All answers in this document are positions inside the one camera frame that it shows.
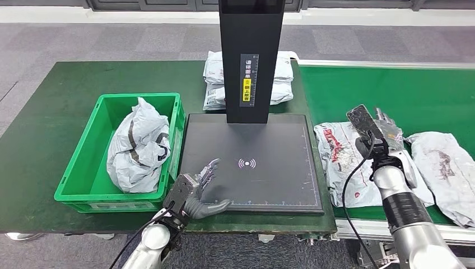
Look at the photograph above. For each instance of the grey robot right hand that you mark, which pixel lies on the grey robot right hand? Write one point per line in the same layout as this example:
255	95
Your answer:
393	135

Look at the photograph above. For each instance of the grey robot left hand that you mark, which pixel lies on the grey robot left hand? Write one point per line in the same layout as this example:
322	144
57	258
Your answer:
196	208

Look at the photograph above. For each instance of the large grey parcel red print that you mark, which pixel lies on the large grey parcel red print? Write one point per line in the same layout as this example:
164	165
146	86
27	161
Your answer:
337	167

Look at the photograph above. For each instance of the grey parcel black print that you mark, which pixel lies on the grey parcel black print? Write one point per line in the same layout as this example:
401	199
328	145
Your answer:
137	148

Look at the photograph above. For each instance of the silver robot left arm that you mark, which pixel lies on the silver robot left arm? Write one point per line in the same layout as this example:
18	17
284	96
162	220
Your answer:
154	241

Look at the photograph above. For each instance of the green conveyor belt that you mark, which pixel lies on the green conveyor belt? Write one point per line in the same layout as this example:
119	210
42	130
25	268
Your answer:
371	93

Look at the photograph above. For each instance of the grey parcel faded print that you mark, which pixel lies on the grey parcel faded print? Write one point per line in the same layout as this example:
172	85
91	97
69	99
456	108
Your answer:
449	174

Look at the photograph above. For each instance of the flat grey stacked parcel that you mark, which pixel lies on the flat grey stacked parcel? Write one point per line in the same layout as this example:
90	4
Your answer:
285	68
214	97

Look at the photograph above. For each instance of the green plastic crate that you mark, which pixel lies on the green plastic crate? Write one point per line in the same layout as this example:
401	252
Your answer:
85	163

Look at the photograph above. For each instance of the black scanner column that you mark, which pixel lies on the black scanner column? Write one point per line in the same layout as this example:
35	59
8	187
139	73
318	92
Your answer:
251	37

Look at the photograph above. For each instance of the dark cabinet doors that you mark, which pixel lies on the dark cabinet doors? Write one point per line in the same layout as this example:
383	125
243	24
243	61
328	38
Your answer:
167	4

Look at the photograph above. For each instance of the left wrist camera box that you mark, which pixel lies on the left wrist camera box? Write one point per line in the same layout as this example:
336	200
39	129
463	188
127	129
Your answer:
180	193

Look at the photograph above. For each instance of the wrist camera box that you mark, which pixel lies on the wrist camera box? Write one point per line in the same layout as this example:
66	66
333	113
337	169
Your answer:
363	120
180	193

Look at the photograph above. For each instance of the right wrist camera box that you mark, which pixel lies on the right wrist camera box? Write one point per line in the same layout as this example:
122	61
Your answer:
363	120

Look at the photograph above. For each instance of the black scanner base plate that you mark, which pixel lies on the black scanner base plate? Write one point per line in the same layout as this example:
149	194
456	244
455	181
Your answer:
267	178

